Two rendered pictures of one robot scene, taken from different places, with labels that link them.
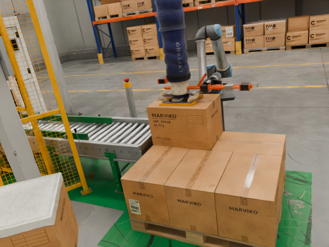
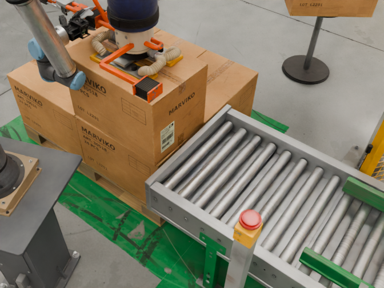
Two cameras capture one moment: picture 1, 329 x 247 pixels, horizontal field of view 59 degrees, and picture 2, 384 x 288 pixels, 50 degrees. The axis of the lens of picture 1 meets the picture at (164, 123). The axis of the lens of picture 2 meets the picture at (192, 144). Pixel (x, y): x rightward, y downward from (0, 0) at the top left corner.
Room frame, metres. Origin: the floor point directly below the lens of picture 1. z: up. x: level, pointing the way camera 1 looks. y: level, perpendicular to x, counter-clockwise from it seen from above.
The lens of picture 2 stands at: (4.25, 0.26, 2.10)
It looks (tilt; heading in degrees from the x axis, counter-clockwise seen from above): 46 degrees down; 186
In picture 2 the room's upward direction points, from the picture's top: 3 degrees clockwise
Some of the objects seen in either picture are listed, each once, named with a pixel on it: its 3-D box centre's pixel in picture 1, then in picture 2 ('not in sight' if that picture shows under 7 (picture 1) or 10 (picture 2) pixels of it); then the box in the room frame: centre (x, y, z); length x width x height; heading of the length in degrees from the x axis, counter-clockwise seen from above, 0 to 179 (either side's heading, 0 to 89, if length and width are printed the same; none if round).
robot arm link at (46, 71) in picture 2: (216, 88); (50, 67); (2.78, -0.56, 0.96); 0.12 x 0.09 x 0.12; 68
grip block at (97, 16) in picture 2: (205, 86); (96, 17); (2.51, -0.42, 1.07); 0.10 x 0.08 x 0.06; 151
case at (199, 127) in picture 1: (185, 119); (136, 90); (2.62, -0.21, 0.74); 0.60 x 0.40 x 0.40; 59
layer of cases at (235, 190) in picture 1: (209, 174); (136, 98); (2.22, -0.33, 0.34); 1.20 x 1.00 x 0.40; 62
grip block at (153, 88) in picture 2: (163, 80); (147, 88); (3.00, -0.06, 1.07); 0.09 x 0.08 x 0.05; 151
